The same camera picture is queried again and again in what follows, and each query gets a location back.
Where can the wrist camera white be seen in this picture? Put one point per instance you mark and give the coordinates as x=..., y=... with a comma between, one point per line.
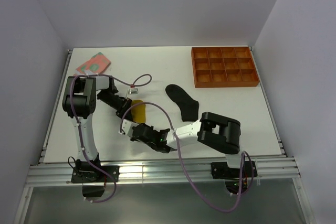
x=127, y=127
x=132, y=91

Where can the yellow sock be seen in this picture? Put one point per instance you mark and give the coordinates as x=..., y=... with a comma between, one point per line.
x=138, y=111

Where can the orange compartment tray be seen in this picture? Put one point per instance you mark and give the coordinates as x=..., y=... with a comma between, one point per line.
x=223, y=67

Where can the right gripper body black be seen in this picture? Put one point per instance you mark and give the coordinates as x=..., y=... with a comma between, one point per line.
x=153, y=146

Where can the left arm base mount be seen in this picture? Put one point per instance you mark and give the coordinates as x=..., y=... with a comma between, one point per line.
x=93, y=179

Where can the aluminium side rail right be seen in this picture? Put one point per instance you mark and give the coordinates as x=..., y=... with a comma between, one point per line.
x=283, y=152

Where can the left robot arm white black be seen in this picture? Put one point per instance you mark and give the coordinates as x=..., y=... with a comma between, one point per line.
x=79, y=102

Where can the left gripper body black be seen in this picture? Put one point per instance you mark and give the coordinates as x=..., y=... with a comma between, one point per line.
x=111, y=99

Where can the aluminium frame rail front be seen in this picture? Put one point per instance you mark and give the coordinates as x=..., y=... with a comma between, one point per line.
x=160, y=172

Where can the pink green patterned socks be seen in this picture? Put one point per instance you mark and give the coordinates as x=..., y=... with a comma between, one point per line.
x=97, y=64

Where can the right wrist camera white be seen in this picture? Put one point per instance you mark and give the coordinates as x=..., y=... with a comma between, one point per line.
x=127, y=127

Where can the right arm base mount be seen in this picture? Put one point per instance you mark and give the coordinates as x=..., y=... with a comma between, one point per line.
x=220, y=170

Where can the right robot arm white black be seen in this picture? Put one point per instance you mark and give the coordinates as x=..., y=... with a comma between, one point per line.
x=215, y=131

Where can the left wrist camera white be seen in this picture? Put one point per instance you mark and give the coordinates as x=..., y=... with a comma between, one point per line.
x=132, y=91

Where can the black sock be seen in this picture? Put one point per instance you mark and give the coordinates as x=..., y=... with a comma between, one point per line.
x=188, y=107

